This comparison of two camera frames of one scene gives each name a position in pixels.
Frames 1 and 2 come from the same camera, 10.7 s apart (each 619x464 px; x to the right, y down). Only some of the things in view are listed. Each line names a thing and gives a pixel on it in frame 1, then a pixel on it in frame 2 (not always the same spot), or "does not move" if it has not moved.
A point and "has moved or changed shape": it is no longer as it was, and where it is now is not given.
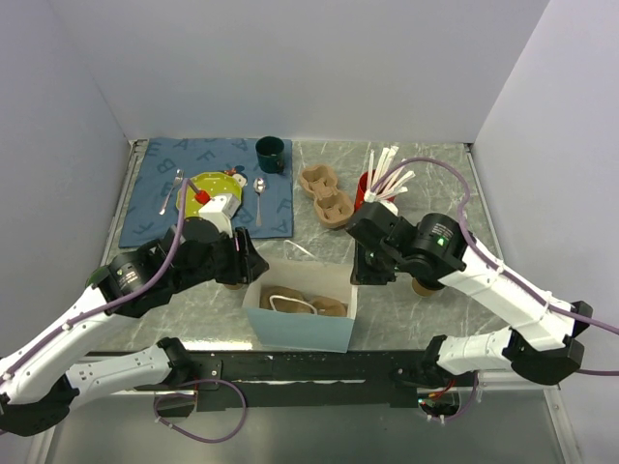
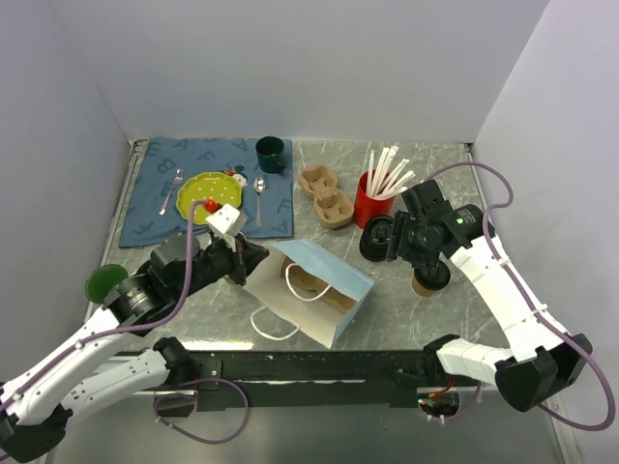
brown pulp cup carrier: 333,207 does not move
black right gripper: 361,275 -> 398,246
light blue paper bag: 302,304 has moved or changed shape
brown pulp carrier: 286,299 -> 337,298
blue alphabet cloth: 267,200 does not move
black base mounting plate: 250,380 does not move
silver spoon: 259,186 does not move
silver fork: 177,180 does not move
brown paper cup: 421,290 does not move
